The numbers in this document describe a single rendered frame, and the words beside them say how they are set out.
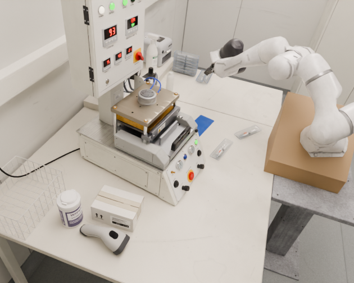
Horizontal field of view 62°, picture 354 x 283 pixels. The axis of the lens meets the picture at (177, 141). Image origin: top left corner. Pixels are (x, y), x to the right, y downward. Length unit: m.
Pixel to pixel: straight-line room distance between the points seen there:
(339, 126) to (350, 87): 2.22
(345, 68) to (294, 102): 1.76
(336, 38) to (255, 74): 1.04
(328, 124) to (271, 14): 2.47
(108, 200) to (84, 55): 0.56
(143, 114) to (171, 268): 0.60
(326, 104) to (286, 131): 0.39
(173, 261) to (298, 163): 0.78
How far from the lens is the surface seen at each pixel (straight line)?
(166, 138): 1.31
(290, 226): 1.99
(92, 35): 1.11
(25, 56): 1.45
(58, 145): 1.64
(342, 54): 3.30
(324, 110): 1.25
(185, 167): 1.37
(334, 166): 1.63
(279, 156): 1.56
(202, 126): 1.78
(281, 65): 1.30
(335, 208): 1.63
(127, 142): 1.25
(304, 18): 3.59
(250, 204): 1.44
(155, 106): 1.26
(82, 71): 1.21
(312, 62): 1.29
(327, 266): 2.39
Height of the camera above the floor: 1.82
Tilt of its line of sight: 41 degrees down
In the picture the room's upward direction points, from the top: 8 degrees clockwise
